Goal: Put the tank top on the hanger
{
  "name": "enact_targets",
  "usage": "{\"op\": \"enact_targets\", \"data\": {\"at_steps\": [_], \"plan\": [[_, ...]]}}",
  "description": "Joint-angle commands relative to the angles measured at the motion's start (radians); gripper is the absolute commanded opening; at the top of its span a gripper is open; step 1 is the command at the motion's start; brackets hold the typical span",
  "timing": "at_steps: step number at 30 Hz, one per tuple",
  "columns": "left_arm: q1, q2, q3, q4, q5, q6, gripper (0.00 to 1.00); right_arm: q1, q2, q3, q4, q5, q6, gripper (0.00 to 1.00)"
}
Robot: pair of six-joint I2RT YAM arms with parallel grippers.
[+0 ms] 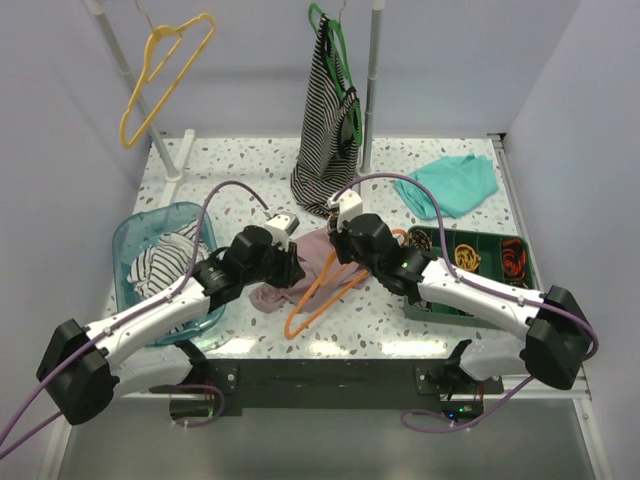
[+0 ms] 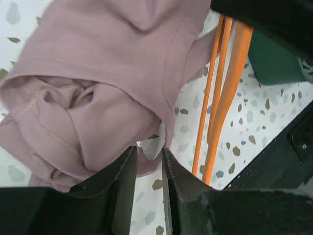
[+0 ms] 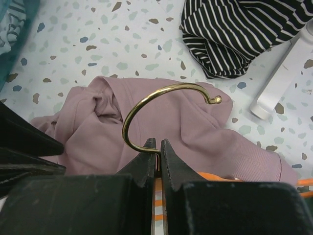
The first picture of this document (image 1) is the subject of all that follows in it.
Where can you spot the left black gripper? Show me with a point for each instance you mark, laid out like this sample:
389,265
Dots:
291,272

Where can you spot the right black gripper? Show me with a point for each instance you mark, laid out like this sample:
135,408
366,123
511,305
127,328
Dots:
337,238

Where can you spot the pink tank top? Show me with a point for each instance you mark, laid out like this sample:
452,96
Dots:
314,249

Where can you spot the orange hanger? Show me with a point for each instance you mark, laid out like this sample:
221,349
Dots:
298,321

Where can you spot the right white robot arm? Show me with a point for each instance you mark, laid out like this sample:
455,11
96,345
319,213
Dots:
550,338

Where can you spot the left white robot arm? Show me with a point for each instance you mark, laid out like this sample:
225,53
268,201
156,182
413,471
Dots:
85,367

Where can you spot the black white striped top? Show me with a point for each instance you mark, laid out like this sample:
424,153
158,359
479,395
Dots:
327,157

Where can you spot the green hanger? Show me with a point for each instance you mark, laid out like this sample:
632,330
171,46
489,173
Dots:
338,65

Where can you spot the brown floral rolled belt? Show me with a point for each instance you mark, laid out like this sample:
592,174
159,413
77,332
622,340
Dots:
420,239

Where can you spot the yellow rolled band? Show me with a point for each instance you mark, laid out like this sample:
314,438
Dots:
467,258

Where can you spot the teal cloth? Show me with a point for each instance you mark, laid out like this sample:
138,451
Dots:
458,183

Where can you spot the zebra striped garment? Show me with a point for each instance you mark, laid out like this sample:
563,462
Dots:
164,262

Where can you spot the green compartment tray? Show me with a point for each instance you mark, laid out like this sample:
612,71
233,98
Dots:
489,248

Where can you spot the orange black rolled belt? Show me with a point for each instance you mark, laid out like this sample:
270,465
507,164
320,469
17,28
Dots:
514,261

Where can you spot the white clothes rack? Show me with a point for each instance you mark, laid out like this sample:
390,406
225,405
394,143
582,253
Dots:
163,40

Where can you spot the teal plastic basin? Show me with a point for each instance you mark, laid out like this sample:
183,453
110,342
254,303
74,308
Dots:
139,232

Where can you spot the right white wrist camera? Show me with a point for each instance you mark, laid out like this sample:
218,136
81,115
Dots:
346,207

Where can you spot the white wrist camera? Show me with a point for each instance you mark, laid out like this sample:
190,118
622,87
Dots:
281,227
346,207

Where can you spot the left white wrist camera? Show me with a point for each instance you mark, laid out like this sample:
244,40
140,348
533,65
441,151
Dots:
281,227

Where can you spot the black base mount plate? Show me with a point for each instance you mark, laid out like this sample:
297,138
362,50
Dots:
229,386

